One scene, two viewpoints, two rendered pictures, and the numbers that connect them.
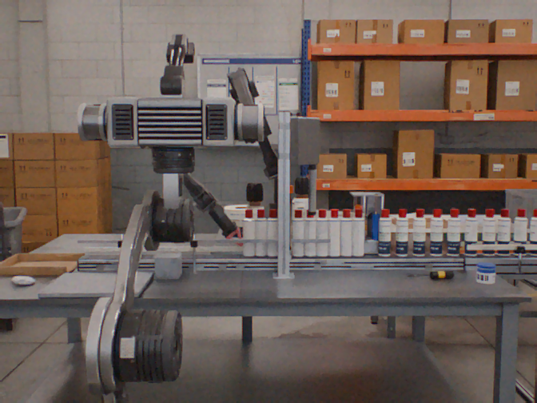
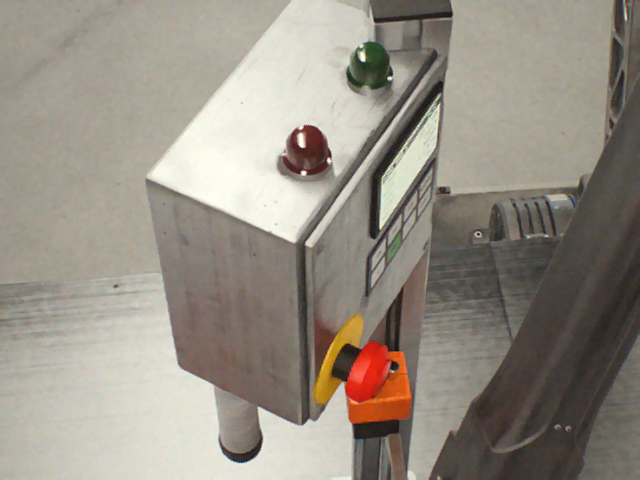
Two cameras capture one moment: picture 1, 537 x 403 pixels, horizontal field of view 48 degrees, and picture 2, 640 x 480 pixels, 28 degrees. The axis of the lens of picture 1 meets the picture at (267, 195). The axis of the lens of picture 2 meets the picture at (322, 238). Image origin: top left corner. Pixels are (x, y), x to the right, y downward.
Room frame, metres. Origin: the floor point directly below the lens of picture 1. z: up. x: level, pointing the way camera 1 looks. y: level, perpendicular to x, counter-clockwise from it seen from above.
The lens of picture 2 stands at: (2.96, -0.16, 1.99)
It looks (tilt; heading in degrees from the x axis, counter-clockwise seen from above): 52 degrees down; 175
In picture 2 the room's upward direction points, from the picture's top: straight up
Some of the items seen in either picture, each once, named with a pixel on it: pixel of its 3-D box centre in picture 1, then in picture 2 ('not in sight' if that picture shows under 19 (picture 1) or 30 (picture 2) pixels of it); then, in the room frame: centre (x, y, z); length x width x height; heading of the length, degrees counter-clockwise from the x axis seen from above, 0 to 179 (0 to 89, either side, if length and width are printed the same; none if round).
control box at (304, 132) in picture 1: (299, 141); (307, 215); (2.47, -0.13, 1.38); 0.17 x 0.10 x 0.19; 146
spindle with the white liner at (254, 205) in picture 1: (255, 213); not in sight; (2.83, 0.06, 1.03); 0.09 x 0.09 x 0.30
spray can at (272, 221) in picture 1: (272, 233); not in sight; (2.55, -0.02, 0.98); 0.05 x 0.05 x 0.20
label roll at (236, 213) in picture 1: (242, 221); not in sight; (3.07, 0.13, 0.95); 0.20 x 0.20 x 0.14
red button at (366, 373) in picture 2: not in sight; (361, 369); (2.55, -0.10, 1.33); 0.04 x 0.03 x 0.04; 146
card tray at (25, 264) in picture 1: (41, 264); not in sight; (2.54, 0.98, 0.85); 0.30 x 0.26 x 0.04; 91
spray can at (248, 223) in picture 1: (248, 233); not in sight; (2.55, 0.08, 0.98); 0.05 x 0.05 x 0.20
